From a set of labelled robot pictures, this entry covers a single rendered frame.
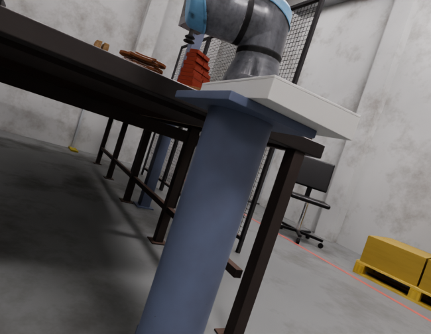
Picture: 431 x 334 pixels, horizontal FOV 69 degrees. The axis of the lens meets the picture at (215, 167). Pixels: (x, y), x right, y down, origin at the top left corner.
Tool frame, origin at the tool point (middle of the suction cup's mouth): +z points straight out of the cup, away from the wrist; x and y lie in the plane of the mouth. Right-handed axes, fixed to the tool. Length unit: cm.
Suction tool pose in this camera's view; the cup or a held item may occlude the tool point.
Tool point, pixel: (188, 42)
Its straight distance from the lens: 123.0
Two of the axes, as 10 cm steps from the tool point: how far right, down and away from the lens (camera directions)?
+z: -2.5, 9.7, 0.5
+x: 5.4, 1.8, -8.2
